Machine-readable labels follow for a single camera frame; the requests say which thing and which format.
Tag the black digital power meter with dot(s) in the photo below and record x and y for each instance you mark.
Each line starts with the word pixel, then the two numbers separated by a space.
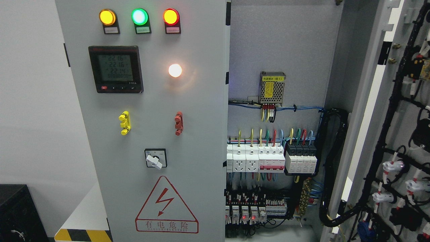
pixel 116 69

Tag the white glowing indicator lamp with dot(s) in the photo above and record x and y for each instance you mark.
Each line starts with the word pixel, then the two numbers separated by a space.
pixel 175 70

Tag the red electric hazard warning sticker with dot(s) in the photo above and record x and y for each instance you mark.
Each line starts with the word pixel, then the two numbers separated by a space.
pixel 165 211

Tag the green indicator lamp left door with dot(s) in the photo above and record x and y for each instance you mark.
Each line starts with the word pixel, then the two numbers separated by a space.
pixel 139 16

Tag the white socket breaker row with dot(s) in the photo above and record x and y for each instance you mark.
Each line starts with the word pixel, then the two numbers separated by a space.
pixel 255 158

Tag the relay module row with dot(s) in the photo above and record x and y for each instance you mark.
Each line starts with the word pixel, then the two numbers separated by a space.
pixel 247 207

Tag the black box at left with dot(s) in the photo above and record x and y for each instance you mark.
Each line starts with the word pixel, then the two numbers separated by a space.
pixel 19 218

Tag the yellow indicator lamp left door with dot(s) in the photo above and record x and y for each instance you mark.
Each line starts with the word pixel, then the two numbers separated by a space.
pixel 107 17

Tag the black white surge protector block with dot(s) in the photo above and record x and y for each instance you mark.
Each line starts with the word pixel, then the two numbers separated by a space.
pixel 301 160

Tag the perforated metal power supply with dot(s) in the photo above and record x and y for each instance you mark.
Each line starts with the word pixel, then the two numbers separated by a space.
pixel 272 87

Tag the yellow terminal connector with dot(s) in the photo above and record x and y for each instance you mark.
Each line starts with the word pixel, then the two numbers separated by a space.
pixel 125 122

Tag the white rotary selector switch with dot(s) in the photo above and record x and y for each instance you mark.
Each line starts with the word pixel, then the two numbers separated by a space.
pixel 156 158

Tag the red terminal connector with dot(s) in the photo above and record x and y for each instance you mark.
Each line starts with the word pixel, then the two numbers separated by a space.
pixel 179 123

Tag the brass ground bar right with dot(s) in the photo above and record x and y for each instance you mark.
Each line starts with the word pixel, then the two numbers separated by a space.
pixel 305 195

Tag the grey cabinet door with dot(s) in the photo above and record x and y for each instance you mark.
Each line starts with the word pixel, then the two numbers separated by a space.
pixel 199 42
pixel 377 155

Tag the red indicator lamp left door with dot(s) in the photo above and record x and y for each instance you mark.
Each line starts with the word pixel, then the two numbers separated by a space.
pixel 171 17

